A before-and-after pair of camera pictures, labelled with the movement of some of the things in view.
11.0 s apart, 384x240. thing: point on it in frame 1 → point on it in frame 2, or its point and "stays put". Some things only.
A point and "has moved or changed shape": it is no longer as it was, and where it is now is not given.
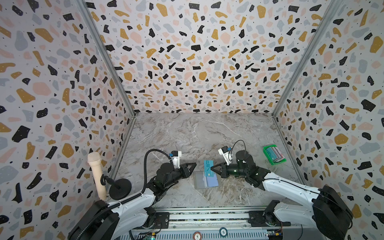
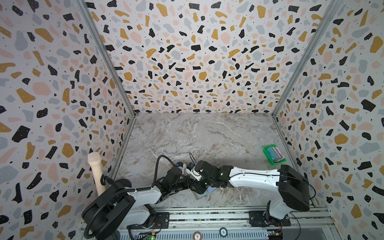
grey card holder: (200, 180) has moved or changed shape
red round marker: (197, 235) stays put
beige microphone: (94, 158) stays put
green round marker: (223, 232) stays put
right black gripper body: (223, 170) → (202, 183)
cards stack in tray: (275, 155) stays put
